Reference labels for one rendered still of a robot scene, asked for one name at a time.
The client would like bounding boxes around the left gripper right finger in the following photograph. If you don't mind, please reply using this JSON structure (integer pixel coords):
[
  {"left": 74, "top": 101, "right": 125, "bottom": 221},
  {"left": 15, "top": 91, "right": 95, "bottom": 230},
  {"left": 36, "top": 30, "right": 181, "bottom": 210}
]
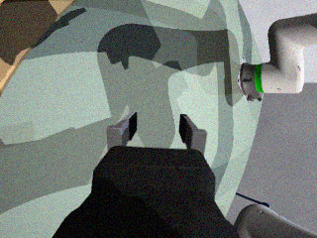
[{"left": 178, "top": 114, "right": 207, "bottom": 156}]

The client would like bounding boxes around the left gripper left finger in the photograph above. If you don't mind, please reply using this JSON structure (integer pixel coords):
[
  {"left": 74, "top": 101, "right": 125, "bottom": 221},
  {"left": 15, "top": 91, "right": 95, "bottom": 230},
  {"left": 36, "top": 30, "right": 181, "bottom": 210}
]
[{"left": 106, "top": 112, "right": 137, "bottom": 151}]

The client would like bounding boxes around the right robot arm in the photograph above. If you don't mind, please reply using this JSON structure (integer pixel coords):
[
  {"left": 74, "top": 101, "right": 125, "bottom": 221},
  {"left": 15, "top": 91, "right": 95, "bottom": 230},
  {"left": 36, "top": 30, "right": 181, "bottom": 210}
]
[{"left": 240, "top": 13, "right": 317, "bottom": 101}]

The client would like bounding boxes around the tan flat board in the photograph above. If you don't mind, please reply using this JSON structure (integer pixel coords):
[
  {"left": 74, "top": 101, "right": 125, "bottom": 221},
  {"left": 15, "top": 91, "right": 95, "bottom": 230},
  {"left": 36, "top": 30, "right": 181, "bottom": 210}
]
[{"left": 0, "top": 0, "right": 77, "bottom": 96}]

